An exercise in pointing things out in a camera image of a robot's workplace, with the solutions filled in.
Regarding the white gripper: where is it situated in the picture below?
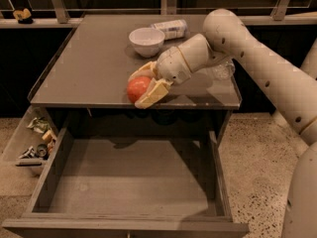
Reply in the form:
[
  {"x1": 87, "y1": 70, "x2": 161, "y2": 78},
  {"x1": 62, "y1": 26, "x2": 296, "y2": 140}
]
[{"x1": 128, "y1": 47, "x2": 191, "y2": 109}]

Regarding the red apple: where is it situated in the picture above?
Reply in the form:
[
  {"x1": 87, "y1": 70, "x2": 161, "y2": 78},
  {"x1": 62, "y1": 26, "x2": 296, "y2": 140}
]
[{"x1": 127, "y1": 76, "x2": 152, "y2": 103}]

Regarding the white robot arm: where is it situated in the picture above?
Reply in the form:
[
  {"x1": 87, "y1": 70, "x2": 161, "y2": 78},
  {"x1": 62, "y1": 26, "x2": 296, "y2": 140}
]
[{"x1": 130, "y1": 9, "x2": 317, "y2": 238}]

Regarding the grey open drawer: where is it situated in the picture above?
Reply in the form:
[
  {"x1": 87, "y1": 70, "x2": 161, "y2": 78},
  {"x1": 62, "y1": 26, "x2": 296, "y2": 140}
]
[{"x1": 3, "y1": 130, "x2": 249, "y2": 238}]

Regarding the white bowl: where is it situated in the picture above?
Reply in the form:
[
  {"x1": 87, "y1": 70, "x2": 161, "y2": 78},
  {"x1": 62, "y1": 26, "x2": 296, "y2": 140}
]
[{"x1": 129, "y1": 28, "x2": 165, "y2": 58}]

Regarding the white snack package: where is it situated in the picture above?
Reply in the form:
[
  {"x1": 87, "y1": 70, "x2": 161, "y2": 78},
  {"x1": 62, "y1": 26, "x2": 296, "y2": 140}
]
[{"x1": 151, "y1": 19, "x2": 187, "y2": 41}]

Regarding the grey cabinet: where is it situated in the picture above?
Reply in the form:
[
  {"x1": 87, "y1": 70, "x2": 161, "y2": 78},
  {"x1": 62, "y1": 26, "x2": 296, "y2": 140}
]
[{"x1": 27, "y1": 14, "x2": 243, "y2": 141}]

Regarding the clear plastic bottle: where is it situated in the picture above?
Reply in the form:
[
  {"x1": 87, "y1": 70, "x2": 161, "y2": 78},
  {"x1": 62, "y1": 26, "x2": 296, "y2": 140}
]
[{"x1": 212, "y1": 59, "x2": 235, "y2": 80}]

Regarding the metal window railing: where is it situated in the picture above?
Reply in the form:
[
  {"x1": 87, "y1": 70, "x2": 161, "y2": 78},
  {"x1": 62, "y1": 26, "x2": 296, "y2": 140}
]
[{"x1": 0, "y1": 0, "x2": 317, "y2": 28}]

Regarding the green crumpled wrapper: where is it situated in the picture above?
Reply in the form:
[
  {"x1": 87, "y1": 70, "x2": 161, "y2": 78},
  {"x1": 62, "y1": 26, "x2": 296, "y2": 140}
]
[{"x1": 27, "y1": 117, "x2": 51, "y2": 134}]

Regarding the clear plastic trash bin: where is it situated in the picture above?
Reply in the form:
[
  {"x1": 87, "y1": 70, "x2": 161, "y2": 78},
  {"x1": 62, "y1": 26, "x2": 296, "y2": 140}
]
[{"x1": 1, "y1": 106, "x2": 58, "y2": 176}]

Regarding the yellow black object on ledge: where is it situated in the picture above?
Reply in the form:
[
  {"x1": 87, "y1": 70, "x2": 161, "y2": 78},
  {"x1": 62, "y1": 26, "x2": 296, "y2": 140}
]
[{"x1": 13, "y1": 8, "x2": 33, "y2": 24}]

